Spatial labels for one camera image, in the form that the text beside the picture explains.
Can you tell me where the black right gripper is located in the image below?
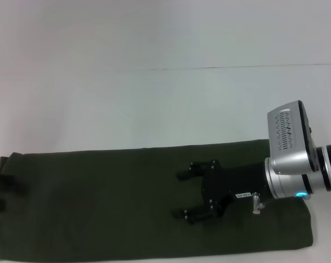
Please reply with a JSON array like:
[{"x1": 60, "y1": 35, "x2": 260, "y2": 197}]
[{"x1": 171, "y1": 159, "x2": 270, "y2": 226}]

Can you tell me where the dark green FREE t-shirt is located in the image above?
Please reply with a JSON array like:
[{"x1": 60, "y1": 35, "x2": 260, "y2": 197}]
[{"x1": 0, "y1": 139, "x2": 316, "y2": 263}]

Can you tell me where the silver cable plug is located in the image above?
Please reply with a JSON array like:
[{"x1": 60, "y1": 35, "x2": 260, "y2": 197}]
[{"x1": 252, "y1": 192, "x2": 264, "y2": 215}]

